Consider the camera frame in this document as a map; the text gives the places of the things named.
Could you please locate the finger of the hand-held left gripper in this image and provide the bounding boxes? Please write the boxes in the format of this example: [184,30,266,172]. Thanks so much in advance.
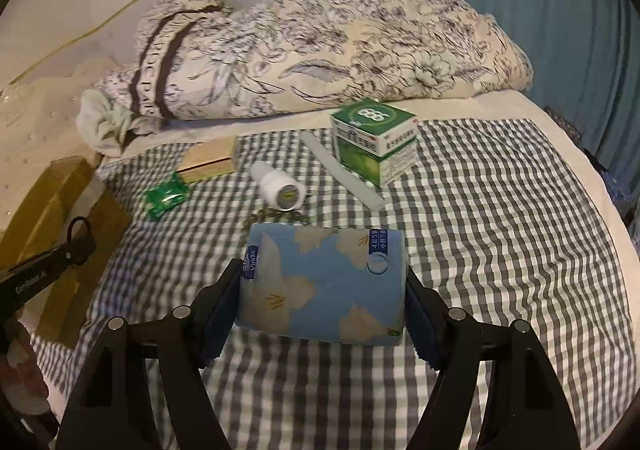
[64,217,97,267]

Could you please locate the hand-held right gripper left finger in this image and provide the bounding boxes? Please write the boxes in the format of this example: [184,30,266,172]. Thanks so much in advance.
[56,257,243,450]

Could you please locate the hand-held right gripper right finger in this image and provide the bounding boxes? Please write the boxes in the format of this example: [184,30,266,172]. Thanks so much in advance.
[405,270,596,450]

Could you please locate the brown cardboard box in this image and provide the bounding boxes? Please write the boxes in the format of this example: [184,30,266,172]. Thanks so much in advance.
[0,155,133,348]

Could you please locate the green sachet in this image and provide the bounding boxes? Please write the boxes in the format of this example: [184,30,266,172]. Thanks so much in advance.
[145,171,192,221]

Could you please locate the blue floral tissue pack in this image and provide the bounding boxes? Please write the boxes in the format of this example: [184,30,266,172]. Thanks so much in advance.
[235,222,408,347]

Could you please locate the dark bead chain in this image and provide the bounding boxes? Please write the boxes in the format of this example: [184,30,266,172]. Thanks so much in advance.
[244,209,310,227]

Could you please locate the brown wooden block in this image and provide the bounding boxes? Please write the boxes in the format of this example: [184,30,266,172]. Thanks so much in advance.
[177,136,238,183]

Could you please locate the white pill bottle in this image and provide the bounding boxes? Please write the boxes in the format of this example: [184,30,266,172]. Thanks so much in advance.
[250,160,305,211]

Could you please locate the white foam tube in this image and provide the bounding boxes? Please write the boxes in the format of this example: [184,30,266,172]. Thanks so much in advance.
[300,129,386,211]

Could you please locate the green and white carton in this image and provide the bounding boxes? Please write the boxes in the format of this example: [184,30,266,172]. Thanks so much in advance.
[330,100,418,188]

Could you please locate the person's left forearm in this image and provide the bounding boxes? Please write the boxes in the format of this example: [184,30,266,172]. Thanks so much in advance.
[0,317,57,437]

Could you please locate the pale green towel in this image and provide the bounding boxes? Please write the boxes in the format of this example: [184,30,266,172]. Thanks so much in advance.
[77,90,133,156]

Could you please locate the green checkered cloth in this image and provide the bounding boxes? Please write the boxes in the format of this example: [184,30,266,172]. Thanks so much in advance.
[17,117,640,450]

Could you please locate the cream tufted headboard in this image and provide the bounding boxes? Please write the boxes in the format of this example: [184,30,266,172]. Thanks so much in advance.
[0,55,121,231]

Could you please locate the dark patterned fabric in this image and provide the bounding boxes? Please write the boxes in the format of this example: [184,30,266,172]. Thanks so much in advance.
[544,105,585,148]

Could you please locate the floral printed quilt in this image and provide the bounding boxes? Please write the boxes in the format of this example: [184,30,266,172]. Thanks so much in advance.
[82,0,533,123]

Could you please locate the teal curtain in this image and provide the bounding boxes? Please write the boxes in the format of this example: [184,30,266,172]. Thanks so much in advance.
[437,0,640,211]

